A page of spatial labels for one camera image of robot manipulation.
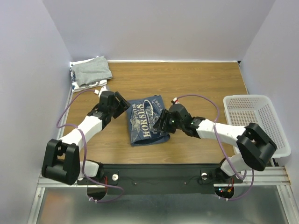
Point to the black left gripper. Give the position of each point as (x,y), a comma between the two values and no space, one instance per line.
(123,105)

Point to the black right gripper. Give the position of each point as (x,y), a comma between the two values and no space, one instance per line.
(164,122)

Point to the blue tank top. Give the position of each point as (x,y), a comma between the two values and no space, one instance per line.
(142,115)

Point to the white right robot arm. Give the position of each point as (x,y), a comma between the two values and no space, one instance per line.
(256,148)

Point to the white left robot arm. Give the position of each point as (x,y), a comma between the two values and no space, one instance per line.
(61,160)

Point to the grey folded tank top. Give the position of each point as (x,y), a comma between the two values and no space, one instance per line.
(92,71)

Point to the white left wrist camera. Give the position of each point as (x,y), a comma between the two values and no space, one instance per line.
(103,88)

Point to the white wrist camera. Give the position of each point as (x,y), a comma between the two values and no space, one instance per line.
(175,101)
(103,88)

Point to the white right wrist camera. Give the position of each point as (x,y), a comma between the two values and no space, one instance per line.
(175,101)

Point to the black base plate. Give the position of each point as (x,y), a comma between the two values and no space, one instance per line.
(145,179)

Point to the aluminium frame rail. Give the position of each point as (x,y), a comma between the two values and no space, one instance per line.
(271,176)

